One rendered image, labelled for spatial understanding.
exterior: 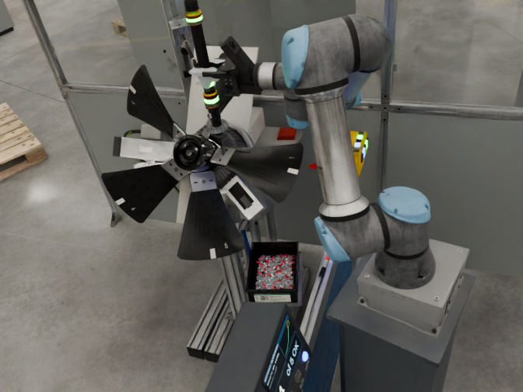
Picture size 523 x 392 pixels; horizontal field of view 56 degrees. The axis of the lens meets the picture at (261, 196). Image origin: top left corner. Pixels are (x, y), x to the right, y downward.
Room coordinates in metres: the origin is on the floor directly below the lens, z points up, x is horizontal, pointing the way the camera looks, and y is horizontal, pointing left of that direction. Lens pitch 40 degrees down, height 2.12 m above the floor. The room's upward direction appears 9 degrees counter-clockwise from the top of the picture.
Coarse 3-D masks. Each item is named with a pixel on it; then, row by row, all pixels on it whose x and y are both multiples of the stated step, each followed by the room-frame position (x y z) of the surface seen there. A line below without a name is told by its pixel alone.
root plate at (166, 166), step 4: (168, 160) 1.38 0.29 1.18; (172, 160) 1.38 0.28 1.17; (164, 164) 1.38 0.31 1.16; (168, 164) 1.38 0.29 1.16; (172, 164) 1.38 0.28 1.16; (176, 164) 1.38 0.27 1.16; (164, 168) 1.38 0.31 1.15; (168, 168) 1.38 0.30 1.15; (172, 168) 1.38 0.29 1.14; (180, 168) 1.38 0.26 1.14; (168, 172) 1.38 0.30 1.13; (172, 172) 1.38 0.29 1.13; (176, 172) 1.38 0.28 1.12; (180, 172) 1.38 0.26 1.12; (184, 172) 1.38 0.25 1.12; (188, 172) 1.38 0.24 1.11; (172, 176) 1.38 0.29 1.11; (176, 176) 1.38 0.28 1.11; (180, 176) 1.38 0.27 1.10; (184, 176) 1.38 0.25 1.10
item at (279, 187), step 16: (240, 160) 1.30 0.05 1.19; (256, 160) 1.29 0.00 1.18; (272, 160) 1.28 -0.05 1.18; (288, 160) 1.27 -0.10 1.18; (240, 176) 1.24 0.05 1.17; (256, 176) 1.23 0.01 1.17; (272, 176) 1.22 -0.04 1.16; (288, 176) 1.22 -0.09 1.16; (272, 192) 1.17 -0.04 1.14; (288, 192) 1.17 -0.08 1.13
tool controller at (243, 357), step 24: (240, 312) 0.67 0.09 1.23; (264, 312) 0.65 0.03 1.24; (288, 312) 0.65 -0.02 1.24; (240, 336) 0.61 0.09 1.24; (264, 336) 0.59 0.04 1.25; (288, 336) 0.61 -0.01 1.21; (240, 360) 0.55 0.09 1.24; (264, 360) 0.53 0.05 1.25; (288, 360) 0.57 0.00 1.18; (216, 384) 0.51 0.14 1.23; (240, 384) 0.49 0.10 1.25; (264, 384) 0.49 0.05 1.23; (288, 384) 0.53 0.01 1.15
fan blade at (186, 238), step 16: (192, 192) 1.27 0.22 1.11; (208, 192) 1.29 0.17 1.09; (192, 208) 1.24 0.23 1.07; (208, 208) 1.25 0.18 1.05; (224, 208) 1.26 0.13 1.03; (192, 224) 1.20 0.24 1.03; (208, 224) 1.21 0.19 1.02; (224, 224) 1.22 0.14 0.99; (192, 240) 1.17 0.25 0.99; (208, 240) 1.17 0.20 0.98; (224, 240) 1.18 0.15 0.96; (240, 240) 1.18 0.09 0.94; (192, 256) 1.14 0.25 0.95; (208, 256) 1.14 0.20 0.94; (224, 256) 1.14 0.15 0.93
